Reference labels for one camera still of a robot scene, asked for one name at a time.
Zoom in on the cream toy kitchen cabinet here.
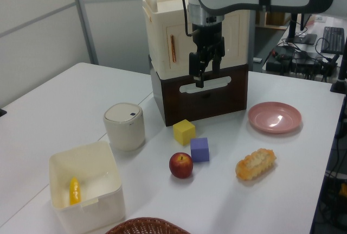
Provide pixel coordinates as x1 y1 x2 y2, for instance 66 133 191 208
142 0 250 79

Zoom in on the dark brown drawer box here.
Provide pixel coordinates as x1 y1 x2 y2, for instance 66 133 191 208
148 54 249 128

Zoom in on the black electronics box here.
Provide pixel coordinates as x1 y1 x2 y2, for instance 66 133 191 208
265 51 324 79

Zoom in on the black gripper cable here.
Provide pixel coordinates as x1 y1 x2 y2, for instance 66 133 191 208
179 0 195 37

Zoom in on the yellow toy banana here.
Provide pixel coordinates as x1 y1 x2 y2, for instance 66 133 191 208
69 176 83 206

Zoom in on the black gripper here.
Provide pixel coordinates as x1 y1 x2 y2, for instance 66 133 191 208
189 21 226 88

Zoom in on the long toy bread loaf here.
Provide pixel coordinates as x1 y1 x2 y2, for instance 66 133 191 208
235 148 278 181

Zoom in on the white drawer handle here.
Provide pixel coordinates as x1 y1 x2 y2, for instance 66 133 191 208
179 75 232 94

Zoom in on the light wooden crate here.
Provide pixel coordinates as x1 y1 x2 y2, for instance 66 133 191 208
255 11 292 30

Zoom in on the brown wicker basket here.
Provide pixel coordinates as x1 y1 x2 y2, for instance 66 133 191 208
105 217 194 234

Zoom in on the white plastic container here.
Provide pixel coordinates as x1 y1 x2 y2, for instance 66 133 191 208
48 141 126 232

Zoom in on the black monitor stand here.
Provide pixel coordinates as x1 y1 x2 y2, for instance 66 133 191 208
285 13 318 46

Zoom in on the yellow foam cube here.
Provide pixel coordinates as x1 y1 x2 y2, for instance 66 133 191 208
172 119 196 147

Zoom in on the purple foam cube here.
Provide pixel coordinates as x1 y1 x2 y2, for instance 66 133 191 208
190 137 210 163

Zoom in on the red toy apple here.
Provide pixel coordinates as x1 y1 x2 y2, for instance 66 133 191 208
169 152 194 179

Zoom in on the copper cabinet door handle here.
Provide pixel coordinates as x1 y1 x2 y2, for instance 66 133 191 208
170 35 178 63

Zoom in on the black pole clamp base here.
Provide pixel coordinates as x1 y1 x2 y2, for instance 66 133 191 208
330 52 347 94

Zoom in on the pink plastic plate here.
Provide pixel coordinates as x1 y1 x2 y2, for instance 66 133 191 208
247 102 303 135

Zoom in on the cream lidded canister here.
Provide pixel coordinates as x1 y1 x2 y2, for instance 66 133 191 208
102 103 146 152

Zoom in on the black computer keyboard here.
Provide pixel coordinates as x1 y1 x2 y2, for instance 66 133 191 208
320 26 346 54

